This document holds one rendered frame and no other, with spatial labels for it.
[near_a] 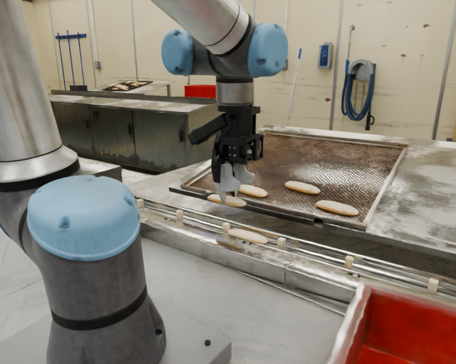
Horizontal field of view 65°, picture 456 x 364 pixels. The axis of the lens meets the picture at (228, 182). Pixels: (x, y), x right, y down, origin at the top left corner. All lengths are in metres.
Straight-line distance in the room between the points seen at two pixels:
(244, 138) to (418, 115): 3.73
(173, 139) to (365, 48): 2.32
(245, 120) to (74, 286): 0.45
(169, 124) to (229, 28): 3.19
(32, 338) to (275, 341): 0.35
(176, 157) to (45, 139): 3.20
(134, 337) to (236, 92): 0.46
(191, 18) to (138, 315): 0.37
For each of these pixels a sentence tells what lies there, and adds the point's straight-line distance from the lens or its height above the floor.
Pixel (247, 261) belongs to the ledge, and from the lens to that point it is 0.72.
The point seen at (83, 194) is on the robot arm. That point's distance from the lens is 0.44.
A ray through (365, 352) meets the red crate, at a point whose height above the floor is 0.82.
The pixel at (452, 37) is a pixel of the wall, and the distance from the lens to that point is 4.34.
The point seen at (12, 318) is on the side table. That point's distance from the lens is 0.72.
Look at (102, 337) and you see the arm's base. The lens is 0.47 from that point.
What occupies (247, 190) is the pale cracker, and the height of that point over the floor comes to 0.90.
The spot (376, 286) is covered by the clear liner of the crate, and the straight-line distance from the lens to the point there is 0.56.
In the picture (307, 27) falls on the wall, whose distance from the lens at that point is 4.69.
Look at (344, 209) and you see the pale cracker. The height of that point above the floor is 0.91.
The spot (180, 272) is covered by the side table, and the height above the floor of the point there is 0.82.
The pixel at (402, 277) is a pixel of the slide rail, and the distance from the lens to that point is 0.74.
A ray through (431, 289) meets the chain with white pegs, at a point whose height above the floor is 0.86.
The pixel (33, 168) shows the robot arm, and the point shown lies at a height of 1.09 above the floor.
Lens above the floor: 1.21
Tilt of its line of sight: 18 degrees down
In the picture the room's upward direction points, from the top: straight up
